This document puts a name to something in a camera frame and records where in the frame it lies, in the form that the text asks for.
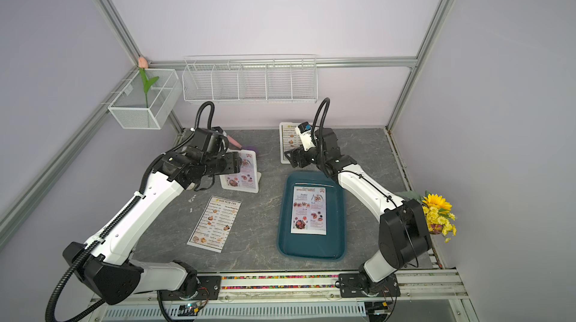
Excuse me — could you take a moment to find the white menu holder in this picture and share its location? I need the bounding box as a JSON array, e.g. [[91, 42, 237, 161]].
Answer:
[[279, 122, 302, 164], [219, 149, 262, 194]]

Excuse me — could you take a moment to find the restaurant special menu sheet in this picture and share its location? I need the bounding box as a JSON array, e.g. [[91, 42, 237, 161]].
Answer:
[[224, 150, 257, 190]]

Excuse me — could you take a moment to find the Dim Sum Inn menu sheet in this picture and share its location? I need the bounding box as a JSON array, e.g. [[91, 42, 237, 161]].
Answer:
[[187, 196, 242, 253]]

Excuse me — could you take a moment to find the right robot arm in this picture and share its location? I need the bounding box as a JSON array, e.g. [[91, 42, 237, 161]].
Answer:
[[284, 98, 432, 296]]

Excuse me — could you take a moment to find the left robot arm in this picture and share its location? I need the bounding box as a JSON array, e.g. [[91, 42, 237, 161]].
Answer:
[[45, 101, 241, 321]]

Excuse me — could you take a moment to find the pink purple toy trowel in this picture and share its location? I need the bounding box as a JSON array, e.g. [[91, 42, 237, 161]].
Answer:
[[226, 135, 257, 152]]

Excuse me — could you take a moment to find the teal plastic tray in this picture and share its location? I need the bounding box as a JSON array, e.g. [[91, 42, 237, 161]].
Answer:
[[277, 170, 347, 261]]

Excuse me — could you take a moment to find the pink artificial tulip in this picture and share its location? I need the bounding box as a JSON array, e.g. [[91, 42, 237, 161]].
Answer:
[[138, 56, 159, 107]]

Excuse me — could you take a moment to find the yellow artificial flower bouquet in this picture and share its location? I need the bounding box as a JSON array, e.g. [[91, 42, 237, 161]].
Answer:
[[396, 191, 458, 243]]

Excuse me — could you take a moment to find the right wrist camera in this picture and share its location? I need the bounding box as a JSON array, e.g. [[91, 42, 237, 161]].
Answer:
[[295, 122, 315, 151]]

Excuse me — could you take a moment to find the white wire wall rack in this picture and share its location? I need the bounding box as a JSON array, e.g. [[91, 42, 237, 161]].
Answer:
[[182, 54, 318, 103]]

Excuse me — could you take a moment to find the white mesh wall basket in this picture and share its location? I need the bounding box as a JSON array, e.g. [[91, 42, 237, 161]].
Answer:
[[108, 68, 182, 130]]

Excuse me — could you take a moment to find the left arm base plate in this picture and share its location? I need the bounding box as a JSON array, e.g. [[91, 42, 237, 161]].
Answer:
[[160, 275, 222, 301]]

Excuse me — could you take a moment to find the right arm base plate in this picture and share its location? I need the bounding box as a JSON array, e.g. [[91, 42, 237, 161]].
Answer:
[[334, 272, 401, 298]]

